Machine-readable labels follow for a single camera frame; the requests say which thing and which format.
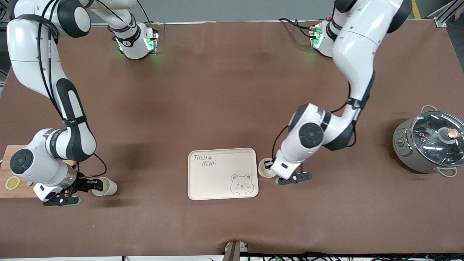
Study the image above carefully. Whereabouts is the grey metal bracket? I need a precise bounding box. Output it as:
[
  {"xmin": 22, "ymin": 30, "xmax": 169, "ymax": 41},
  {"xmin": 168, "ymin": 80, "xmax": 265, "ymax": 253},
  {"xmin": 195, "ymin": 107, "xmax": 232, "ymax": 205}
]
[{"xmin": 223, "ymin": 240, "xmax": 249, "ymax": 261}]

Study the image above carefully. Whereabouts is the black base cable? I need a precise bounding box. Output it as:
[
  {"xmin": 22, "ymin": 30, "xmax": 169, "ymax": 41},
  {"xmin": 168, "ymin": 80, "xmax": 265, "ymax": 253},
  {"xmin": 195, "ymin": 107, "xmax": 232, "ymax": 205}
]
[
  {"xmin": 278, "ymin": 18, "xmax": 320, "ymax": 39},
  {"xmin": 136, "ymin": 0, "xmax": 153, "ymax": 24}
]

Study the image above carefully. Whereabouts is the grey-green electric pot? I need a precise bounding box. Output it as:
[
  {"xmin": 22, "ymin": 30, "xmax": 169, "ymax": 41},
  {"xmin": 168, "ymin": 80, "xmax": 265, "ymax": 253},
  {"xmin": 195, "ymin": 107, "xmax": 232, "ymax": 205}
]
[{"xmin": 393, "ymin": 105, "xmax": 464, "ymax": 178}]

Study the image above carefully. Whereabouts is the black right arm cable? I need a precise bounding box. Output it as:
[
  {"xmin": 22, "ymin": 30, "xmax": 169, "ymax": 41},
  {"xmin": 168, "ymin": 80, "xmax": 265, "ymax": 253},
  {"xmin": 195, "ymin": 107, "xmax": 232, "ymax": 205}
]
[{"xmin": 36, "ymin": 0, "xmax": 108, "ymax": 179}]

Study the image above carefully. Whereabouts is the white plastic cup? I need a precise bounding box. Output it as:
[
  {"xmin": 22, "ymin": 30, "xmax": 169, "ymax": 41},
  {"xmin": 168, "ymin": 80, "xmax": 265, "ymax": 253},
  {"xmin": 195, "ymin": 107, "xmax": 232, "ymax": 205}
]
[
  {"xmin": 258, "ymin": 157, "xmax": 278, "ymax": 178},
  {"xmin": 91, "ymin": 177, "xmax": 118, "ymax": 197}
]

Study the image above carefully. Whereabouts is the brown table cover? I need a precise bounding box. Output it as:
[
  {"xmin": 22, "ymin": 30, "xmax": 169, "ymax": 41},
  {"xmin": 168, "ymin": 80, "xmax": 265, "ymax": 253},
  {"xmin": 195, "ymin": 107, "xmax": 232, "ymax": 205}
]
[{"xmin": 0, "ymin": 20, "xmax": 464, "ymax": 259}]

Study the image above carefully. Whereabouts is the black right base cable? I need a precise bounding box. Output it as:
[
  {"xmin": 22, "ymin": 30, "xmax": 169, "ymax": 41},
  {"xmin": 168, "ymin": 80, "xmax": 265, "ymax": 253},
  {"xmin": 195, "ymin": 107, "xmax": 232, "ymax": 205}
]
[{"xmin": 136, "ymin": 0, "xmax": 153, "ymax": 24}]

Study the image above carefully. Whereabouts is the aluminium frame profile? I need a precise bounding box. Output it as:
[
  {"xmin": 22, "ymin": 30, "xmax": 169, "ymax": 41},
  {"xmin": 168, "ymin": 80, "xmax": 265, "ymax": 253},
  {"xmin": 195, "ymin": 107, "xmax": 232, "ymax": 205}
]
[{"xmin": 427, "ymin": 0, "xmax": 464, "ymax": 28}]

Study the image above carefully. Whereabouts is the black left base cable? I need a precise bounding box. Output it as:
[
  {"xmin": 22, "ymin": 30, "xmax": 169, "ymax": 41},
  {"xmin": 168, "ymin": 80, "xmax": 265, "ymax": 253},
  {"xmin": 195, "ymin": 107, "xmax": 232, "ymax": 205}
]
[{"xmin": 278, "ymin": 18, "xmax": 320, "ymax": 39}]

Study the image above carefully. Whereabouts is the cream bear print tray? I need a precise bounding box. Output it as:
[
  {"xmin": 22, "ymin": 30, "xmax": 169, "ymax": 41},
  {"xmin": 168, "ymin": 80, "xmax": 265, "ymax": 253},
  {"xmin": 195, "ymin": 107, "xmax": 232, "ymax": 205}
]
[{"xmin": 187, "ymin": 148, "xmax": 259, "ymax": 201}]

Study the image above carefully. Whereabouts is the glass pot lid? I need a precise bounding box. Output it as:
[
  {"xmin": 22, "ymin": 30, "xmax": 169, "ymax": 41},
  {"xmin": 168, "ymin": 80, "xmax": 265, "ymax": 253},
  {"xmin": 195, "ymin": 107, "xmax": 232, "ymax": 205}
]
[{"xmin": 411, "ymin": 111, "xmax": 464, "ymax": 169}]

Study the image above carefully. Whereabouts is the wooden cutting board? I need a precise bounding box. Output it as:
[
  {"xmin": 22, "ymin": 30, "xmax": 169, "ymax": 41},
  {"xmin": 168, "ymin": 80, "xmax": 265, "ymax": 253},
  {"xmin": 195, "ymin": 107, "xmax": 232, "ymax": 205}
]
[{"xmin": 0, "ymin": 145, "xmax": 78, "ymax": 198}]

